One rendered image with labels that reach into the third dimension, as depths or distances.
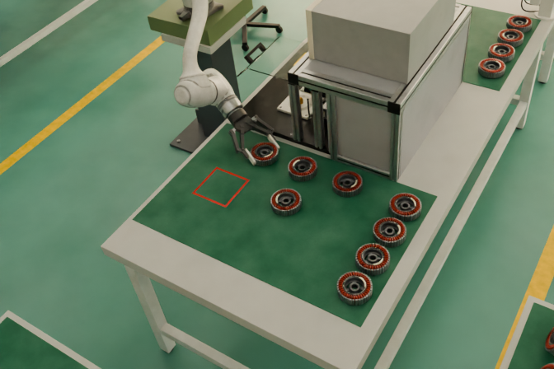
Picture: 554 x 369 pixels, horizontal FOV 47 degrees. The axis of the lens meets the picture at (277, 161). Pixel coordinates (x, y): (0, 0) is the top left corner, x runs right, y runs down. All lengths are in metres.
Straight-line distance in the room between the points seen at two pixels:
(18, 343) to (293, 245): 0.94
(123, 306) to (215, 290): 1.06
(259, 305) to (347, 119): 0.74
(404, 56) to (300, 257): 0.76
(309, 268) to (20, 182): 2.25
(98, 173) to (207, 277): 1.76
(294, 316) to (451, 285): 1.17
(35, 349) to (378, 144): 1.34
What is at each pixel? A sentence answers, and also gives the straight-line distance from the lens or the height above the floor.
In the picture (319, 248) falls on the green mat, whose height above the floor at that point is 0.75.
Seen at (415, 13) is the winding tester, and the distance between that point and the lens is 2.22.
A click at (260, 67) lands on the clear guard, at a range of 2.44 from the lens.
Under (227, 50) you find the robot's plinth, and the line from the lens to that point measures 3.45.
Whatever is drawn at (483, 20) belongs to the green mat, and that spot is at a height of 0.75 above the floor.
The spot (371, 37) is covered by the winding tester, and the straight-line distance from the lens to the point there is 2.18.
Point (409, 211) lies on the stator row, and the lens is 2.24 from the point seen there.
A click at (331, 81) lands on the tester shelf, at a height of 1.11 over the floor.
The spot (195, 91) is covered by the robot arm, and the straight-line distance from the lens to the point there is 2.39.
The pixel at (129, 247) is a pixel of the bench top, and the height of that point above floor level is 0.75.
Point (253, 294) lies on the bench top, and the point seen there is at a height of 0.75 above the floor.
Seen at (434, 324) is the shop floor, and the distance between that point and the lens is 2.91.
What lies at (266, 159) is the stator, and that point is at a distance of 2.45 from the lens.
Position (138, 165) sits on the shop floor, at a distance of 3.75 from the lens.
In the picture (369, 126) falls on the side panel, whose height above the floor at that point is 0.97.
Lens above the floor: 2.46
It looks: 43 degrees down
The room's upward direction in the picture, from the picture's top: 8 degrees counter-clockwise
